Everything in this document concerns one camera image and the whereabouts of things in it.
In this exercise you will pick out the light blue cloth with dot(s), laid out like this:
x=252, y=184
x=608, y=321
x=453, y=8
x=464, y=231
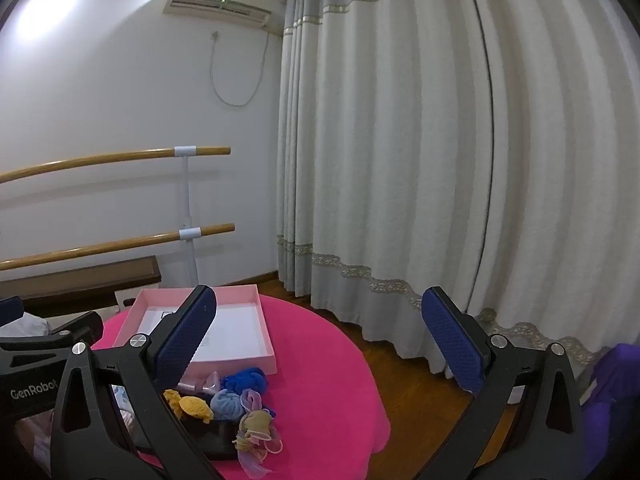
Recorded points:
x=227, y=402

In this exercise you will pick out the pale grey quilt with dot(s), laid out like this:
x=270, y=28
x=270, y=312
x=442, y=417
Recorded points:
x=30, y=324

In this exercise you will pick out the white curtain with lace trim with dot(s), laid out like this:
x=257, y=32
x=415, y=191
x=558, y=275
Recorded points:
x=400, y=160

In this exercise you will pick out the pink cardboard box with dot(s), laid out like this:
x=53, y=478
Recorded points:
x=240, y=366

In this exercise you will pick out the low cabinet with dark top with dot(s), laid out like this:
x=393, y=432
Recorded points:
x=100, y=275

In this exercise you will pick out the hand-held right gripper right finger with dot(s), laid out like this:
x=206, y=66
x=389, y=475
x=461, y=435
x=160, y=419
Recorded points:
x=450, y=340

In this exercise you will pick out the round pink table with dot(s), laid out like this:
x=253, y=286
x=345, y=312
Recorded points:
x=320, y=400

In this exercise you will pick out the black case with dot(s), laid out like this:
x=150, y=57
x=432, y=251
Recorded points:
x=215, y=440

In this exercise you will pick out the white air conditioner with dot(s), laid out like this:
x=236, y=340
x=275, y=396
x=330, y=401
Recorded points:
x=215, y=2

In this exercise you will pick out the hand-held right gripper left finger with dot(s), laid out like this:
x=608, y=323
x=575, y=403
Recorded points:
x=185, y=340

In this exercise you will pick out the purple cloth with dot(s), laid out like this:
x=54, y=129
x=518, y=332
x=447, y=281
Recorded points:
x=615, y=385

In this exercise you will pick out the white barre post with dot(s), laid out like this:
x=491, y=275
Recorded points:
x=187, y=195

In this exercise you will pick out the blue knit cloth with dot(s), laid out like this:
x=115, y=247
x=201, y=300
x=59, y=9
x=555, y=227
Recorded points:
x=245, y=380

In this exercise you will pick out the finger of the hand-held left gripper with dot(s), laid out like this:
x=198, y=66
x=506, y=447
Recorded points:
x=10, y=310
x=80, y=327

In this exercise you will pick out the yellow crochet piece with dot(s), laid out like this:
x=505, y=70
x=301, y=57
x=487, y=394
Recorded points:
x=192, y=406

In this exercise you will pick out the short wooden barre rail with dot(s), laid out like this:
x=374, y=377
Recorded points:
x=100, y=246

